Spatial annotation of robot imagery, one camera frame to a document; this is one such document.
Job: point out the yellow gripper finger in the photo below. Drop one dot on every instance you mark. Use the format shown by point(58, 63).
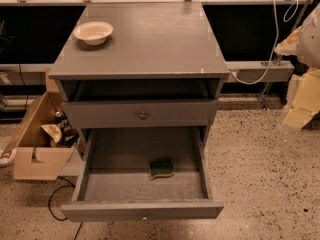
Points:
point(303, 99)
point(289, 45)

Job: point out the open grey middle drawer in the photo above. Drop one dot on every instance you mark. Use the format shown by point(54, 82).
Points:
point(114, 182)

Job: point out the grey metal rail beam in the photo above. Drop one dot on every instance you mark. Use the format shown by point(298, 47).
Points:
point(250, 71)

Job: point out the closed grey top drawer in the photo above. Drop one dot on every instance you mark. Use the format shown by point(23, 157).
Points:
point(122, 114)

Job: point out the crumpled snack bag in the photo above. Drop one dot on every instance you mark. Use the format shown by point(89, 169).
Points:
point(61, 132)

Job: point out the green yellow sponge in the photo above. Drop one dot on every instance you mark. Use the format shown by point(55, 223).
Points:
point(161, 168)

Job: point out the metal tripod stand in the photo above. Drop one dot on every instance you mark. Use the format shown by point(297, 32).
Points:
point(303, 41)

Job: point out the white red shoe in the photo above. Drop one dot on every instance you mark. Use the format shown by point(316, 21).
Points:
point(7, 158)

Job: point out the grey wooden drawer cabinet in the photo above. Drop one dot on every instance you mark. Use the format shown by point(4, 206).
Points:
point(156, 52)

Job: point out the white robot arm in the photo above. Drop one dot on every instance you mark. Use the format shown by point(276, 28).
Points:
point(303, 97)

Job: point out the brown cardboard box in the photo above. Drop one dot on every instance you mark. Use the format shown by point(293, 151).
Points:
point(35, 159)

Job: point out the white ceramic bowl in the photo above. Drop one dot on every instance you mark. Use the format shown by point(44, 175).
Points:
point(93, 33)

